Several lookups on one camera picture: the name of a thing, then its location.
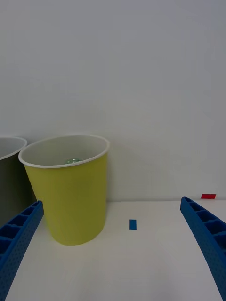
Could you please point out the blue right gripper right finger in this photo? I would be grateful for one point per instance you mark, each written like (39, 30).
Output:
(212, 258)

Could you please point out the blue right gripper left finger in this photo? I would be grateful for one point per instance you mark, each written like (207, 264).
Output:
(14, 258)

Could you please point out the grey plastic waste bin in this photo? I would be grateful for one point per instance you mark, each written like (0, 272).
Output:
(11, 183)

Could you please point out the yellow-green plastic waste bin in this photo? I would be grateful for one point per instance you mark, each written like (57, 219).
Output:
(70, 200)

